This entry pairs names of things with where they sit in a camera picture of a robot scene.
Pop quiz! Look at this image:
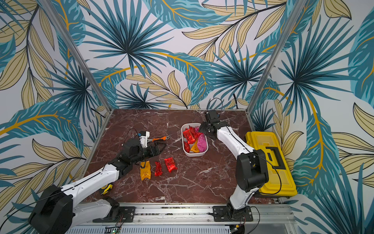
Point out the wide red tea bag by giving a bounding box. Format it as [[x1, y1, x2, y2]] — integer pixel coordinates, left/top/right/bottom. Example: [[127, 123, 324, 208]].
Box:
[[164, 157, 178, 173]]

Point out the yellow toolbox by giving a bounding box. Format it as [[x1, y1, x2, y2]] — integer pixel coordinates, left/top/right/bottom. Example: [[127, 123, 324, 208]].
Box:
[[245, 132, 298, 198]]

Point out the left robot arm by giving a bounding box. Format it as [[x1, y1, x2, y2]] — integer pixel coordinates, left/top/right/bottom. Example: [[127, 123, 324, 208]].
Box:
[[28, 138, 166, 234]]

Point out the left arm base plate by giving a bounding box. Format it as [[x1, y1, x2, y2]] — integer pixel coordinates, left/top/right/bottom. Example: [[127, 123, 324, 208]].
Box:
[[93, 206, 135, 223]]

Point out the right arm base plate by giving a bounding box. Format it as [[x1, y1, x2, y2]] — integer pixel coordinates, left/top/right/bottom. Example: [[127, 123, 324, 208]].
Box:
[[212, 204, 253, 222]]

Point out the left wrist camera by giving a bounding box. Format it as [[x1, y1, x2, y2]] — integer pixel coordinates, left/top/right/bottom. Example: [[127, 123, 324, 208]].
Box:
[[138, 131, 150, 148]]

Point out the pink tea bag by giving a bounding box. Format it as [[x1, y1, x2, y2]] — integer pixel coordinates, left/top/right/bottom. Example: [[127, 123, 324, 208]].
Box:
[[197, 133, 207, 153]]

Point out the aluminium front rail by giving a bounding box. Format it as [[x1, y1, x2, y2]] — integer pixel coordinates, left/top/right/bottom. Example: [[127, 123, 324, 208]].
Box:
[[65, 203, 301, 234]]

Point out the white storage box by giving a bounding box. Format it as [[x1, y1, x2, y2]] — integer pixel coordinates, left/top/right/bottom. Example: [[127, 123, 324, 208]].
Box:
[[181, 123, 208, 157]]

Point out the orange handled adjustable wrench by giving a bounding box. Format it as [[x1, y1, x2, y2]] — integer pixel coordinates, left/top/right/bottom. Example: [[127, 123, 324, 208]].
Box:
[[147, 136, 169, 143]]

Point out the narrow red tea bag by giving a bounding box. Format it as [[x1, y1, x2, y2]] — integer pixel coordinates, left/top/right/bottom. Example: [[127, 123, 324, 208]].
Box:
[[154, 161, 163, 176]]

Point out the yellow tape measure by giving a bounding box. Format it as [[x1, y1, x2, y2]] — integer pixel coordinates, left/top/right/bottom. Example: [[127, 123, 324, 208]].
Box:
[[99, 183, 113, 195]]

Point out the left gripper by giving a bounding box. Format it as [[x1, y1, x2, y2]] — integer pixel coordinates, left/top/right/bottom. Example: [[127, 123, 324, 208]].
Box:
[[131, 141, 167, 164]]

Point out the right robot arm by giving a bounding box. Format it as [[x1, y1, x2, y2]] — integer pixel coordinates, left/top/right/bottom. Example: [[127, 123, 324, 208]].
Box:
[[199, 110, 269, 211]]

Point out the orange tea bag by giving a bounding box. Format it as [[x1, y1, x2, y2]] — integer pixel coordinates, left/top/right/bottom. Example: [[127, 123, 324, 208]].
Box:
[[140, 161, 152, 181], [190, 141, 200, 154]]

